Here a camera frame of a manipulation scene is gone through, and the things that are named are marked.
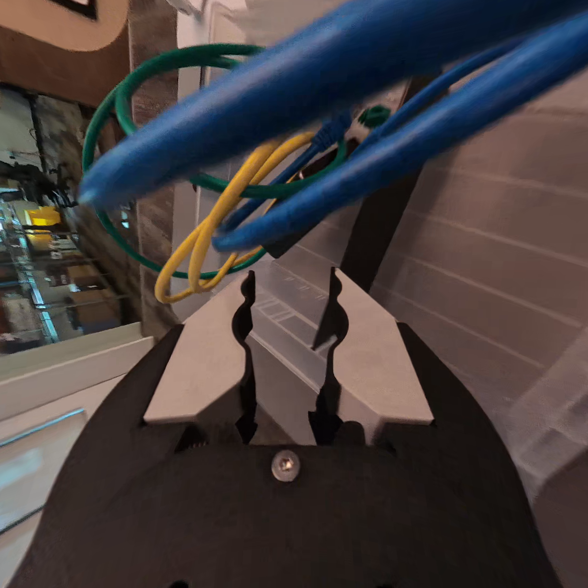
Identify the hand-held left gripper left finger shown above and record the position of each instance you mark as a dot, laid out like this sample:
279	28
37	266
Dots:
202	367

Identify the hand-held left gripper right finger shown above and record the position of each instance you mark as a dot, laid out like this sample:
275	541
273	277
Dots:
376	367

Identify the black network switch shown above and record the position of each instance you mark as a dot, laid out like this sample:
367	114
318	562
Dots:
282	248

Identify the clear plastic box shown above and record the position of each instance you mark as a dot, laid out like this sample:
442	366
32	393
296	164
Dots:
482	229

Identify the wooden display board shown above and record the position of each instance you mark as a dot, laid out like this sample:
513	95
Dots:
46	32

